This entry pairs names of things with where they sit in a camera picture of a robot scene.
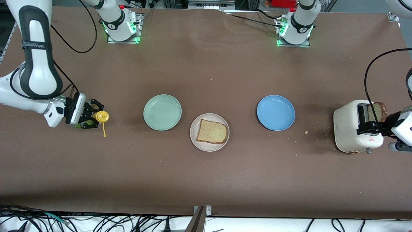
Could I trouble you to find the teal cable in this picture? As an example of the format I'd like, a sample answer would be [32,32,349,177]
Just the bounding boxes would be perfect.
[43,211,70,225]

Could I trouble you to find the metal bracket with beam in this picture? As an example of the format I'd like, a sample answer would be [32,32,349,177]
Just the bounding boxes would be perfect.
[185,205,212,232]

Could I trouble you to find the long aluminium table rail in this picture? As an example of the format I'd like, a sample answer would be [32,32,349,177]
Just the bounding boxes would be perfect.
[0,22,17,62]

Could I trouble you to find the yellow mustard squeeze bottle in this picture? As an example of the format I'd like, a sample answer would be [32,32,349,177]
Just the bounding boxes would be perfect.
[92,110,109,138]

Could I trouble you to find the light brown bread slice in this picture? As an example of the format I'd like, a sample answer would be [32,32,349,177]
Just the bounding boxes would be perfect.
[196,119,228,145]

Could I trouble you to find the white toaster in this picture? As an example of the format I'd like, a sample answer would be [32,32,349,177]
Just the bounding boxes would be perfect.
[333,99,384,155]

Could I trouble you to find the dark crust bread slice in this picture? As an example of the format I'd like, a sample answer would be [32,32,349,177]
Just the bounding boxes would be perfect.
[367,101,388,123]

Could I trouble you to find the red box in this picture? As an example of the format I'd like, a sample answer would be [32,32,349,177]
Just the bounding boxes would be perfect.
[265,0,299,9]

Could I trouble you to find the black cable on table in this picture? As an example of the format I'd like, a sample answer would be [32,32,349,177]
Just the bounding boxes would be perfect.
[221,9,284,28]

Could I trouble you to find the green lettuce leaf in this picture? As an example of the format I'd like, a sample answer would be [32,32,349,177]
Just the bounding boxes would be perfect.
[73,120,97,129]

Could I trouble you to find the blue plate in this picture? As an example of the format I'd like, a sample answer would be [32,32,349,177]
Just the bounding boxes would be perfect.
[257,94,296,131]

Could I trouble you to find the silver frame with black box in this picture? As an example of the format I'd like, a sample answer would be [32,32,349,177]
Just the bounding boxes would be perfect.
[188,0,236,10]

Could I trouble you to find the light green plate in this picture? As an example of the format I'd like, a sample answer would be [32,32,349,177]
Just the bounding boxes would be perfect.
[143,94,183,131]

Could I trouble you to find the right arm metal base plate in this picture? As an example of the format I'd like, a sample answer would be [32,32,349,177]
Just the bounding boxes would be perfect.
[107,13,144,44]

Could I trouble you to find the loose black cable loops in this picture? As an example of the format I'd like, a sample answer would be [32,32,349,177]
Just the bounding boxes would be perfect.
[302,218,368,232]

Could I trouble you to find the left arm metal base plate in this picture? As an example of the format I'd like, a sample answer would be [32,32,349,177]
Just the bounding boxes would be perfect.
[275,17,311,48]

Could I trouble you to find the tangle of black cables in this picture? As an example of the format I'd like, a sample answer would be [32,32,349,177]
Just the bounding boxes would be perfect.
[0,202,226,232]

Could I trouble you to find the beige plate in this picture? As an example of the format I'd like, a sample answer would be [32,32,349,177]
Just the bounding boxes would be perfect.
[189,113,230,152]

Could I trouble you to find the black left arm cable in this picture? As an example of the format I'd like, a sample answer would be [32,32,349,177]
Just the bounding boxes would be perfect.
[364,48,412,122]

